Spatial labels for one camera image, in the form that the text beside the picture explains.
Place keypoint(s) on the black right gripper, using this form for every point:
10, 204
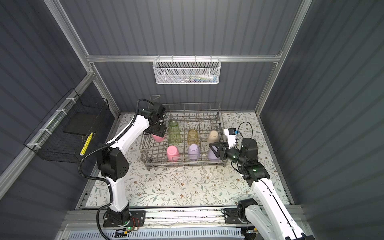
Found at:
221, 146

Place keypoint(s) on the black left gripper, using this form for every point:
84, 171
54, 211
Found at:
161, 132

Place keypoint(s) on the pink cup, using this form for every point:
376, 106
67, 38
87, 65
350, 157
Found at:
158, 139
173, 154

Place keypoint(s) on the lilac cup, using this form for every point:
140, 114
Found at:
194, 152
212, 157

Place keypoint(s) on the beige cup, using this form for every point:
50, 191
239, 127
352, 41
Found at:
213, 137

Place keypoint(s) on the green transparent cup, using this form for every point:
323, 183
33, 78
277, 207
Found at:
174, 133

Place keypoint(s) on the yellow transparent cup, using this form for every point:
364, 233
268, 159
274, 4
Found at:
193, 137

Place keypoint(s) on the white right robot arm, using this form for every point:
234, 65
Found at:
258, 179

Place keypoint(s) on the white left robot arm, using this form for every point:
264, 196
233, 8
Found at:
148, 119

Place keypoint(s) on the tubes in white basket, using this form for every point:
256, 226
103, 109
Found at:
206, 78

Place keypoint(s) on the yellow brush in basket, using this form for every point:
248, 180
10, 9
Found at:
86, 144

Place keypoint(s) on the white vented cover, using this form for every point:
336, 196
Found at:
215, 233

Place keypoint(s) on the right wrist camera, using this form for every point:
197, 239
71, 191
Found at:
232, 137

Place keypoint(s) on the grey wire dish rack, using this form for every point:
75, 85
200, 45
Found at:
203, 117

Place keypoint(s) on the white mesh wall basket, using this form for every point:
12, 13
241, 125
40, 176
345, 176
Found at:
168, 71

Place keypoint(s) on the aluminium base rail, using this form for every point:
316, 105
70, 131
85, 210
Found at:
186, 216

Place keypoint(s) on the black wire wall basket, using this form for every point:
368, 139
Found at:
61, 137

